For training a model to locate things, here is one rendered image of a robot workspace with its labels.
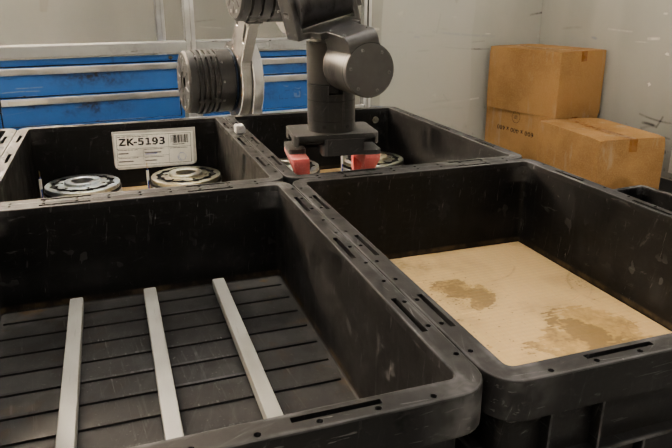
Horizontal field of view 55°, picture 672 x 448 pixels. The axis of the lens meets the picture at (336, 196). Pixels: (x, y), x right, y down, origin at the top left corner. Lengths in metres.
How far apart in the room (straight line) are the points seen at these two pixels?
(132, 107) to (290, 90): 0.70
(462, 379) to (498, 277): 0.37
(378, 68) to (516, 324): 0.29
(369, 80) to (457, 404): 0.42
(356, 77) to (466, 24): 3.82
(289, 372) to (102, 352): 0.16
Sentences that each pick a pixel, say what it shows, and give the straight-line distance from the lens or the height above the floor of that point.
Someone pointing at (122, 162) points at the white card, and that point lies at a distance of 1.05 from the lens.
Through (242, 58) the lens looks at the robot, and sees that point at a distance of 1.81.
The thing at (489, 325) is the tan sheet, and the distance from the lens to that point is 0.61.
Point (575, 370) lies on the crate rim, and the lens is 0.37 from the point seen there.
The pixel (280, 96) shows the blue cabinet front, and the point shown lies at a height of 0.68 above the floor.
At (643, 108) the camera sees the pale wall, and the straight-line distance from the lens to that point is 4.27.
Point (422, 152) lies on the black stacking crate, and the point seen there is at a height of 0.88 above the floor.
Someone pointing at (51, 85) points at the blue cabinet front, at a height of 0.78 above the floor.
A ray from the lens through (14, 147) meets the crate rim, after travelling 0.92.
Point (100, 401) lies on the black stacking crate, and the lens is 0.53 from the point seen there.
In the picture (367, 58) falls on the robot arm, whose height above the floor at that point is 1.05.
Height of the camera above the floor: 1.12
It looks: 17 degrees down
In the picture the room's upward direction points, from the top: straight up
